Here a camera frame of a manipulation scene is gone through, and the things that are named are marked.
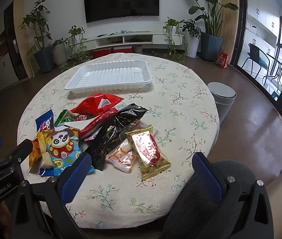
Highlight gold and red snack packet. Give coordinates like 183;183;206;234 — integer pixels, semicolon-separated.
125;125;172;181

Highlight white balcony cabinets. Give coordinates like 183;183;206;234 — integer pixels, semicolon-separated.
246;0;281;55

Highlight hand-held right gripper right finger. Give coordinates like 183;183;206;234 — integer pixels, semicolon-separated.
192;152;273;239

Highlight white television cabinet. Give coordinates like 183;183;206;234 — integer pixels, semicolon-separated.
75;31;184;49

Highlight green snack packet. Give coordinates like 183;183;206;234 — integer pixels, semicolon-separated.
54;109;81;127

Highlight black-framed glass sliding door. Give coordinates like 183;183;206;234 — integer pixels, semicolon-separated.
233;0;282;155

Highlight red storage box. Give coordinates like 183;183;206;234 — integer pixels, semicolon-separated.
93;47;113;58
113;46;133;54

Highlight black snack packet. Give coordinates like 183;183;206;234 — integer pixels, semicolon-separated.
83;103;149;172

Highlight tall plant in blue pot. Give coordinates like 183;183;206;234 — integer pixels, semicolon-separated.
19;0;55;74

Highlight black chair with teal cushion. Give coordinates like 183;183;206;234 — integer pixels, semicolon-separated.
242;43;271;76

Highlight plant in grey ribbed pot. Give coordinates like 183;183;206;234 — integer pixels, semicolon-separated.
52;38;68;66

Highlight blue and yellow snack packet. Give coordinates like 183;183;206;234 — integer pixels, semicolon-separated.
35;109;55;177

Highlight trailing pothos plant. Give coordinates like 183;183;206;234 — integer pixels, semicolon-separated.
65;25;91;70

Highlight grey mesh office chair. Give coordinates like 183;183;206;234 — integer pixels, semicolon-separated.
163;161;263;239

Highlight wall-mounted black television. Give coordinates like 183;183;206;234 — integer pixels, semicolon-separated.
83;0;160;23

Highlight white trash bin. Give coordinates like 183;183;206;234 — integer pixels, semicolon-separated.
207;82;236;125

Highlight white plastic tray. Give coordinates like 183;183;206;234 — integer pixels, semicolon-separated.
64;60;153;94

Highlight beige curtain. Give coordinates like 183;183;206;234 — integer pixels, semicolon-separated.
219;0;240;65

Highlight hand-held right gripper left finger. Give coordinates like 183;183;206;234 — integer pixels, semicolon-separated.
10;152;94;239

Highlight plant in white pot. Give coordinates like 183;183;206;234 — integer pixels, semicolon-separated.
181;19;201;58

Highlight trailing plant on cabinet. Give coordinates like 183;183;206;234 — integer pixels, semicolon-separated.
162;17;189;60

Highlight glass balcony table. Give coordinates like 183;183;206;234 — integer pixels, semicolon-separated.
262;55;282;90

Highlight blue panda snack packet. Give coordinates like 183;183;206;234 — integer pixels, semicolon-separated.
45;126;84;177

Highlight dark grey planter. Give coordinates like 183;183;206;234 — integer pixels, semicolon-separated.
176;0;239;61

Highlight large red snack bag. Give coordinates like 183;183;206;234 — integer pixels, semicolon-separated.
70;93;126;117

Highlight clear packet with orange fox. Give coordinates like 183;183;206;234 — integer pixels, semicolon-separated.
105;138;137;174

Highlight red paper bag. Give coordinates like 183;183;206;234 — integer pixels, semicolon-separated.
215;52;229;69

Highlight round floral tablecloth table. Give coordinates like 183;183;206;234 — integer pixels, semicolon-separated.
17;53;220;229

